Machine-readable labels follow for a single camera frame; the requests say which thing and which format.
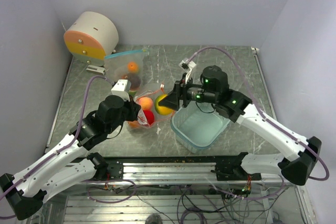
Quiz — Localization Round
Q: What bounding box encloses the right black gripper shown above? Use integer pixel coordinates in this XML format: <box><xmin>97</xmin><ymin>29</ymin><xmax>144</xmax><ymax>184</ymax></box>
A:
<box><xmin>160</xmin><ymin>73</ymin><xmax>218</xmax><ymax>110</ymax></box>

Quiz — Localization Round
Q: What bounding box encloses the yellow toy lemon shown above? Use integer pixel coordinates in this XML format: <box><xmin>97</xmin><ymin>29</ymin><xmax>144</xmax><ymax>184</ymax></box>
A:
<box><xmin>154</xmin><ymin>94</ymin><xmax>173</xmax><ymax>115</ymax></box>

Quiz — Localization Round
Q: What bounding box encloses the clear bag orange zipper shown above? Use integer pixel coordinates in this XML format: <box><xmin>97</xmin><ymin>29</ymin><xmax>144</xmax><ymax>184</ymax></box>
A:
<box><xmin>126</xmin><ymin>83</ymin><xmax>175</xmax><ymax>131</ymax></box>

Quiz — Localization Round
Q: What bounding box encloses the orange toy fruit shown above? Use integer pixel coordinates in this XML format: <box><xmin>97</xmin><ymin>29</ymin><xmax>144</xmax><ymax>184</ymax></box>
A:
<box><xmin>128</xmin><ymin>121</ymin><xmax>141</xmax><ymax>129</ymax></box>

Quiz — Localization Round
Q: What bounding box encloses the pink toy peach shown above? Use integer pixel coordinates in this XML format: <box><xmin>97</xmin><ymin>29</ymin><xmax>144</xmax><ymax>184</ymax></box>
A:
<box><xmin>138</xmin><ymin>97</ymin><xmax>154</xmax><ymax>111</ymax></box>

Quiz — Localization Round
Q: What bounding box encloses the light blue plastic basket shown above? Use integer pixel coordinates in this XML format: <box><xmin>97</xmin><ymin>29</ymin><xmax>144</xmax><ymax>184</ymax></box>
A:
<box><xmin>170</xmin><ymin>101</ymin><xmax>230</xmax><ymax>154</ymax></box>

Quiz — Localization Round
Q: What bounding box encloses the clear zip top bag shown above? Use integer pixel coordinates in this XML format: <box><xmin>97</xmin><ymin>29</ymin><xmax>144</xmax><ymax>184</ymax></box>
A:
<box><xmin>104</xmin><ymin>49</ymin><xmax>148</xmax><ymax>92</ymax></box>

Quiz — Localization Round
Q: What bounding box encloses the green yellow toy mango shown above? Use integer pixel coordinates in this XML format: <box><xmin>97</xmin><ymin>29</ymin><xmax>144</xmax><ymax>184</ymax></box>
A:
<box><xmin>129</xmin><ymin>91</ymin><xmax>137</xmax><ymax>97</ymax></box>

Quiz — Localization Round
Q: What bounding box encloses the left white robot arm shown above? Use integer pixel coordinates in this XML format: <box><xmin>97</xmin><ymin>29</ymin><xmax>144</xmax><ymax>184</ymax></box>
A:
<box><xmin>1</xmin><ymin>95</ymin><xmax>141</xmax><ymax>220</ymax></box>

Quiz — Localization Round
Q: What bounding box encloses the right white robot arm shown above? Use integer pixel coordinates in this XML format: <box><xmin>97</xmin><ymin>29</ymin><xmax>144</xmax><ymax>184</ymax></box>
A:
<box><xmin>159</xmin><ymin>66</ymin><xmax>322</xmax><ymax>186</ymax></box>

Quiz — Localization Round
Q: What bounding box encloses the round cream drawer box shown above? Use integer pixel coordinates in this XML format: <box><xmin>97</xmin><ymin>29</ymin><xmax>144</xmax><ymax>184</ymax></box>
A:
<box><xmin>64</xmin><ymin>11</ymin><xmax>119</xmax><ymax>67</ymax></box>

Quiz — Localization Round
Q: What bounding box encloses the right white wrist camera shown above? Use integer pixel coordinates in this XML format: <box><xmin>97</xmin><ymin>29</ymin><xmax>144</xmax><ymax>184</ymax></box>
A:
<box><xmin>179</xmin><ymin>58</ymin><xmax>197</xmax><ymax>83</ymax></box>

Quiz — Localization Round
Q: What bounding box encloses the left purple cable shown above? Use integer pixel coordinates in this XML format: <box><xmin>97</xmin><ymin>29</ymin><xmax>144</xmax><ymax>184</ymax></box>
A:
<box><xmin>0</xmin><ymin>74</ymin><xmax>116</xmax><ymax>220</ymax></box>

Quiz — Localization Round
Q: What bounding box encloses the purple cable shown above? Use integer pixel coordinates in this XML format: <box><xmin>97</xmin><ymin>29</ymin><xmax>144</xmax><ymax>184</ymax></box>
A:
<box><xmin>0</xmin><ymin>74</ymin><xmax>116</xmax><ymax>220</ymax></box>
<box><xmin>183</xmin><ymin>46</ymin><xmax>330</xmax><ymax>182</ymax></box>

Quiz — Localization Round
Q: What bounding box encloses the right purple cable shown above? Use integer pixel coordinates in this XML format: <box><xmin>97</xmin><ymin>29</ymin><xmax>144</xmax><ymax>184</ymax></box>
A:
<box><xmin>183</xmin><ymin>46</ymin><xmax>330</xmax><ymax>182</ymax></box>

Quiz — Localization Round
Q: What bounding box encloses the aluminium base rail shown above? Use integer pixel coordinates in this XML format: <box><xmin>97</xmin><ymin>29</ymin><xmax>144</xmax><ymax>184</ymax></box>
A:
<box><xmin>62</xmin><ymin>162</ymin><xmax>289</xmax><ymax>184</ymax></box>

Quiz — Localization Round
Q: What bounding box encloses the small white wall clip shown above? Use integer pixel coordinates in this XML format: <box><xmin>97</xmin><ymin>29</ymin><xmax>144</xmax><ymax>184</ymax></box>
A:
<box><xmin>251</xmin><ymin>47</ymin><xmax>259</xmax><ymax>54</ymax></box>

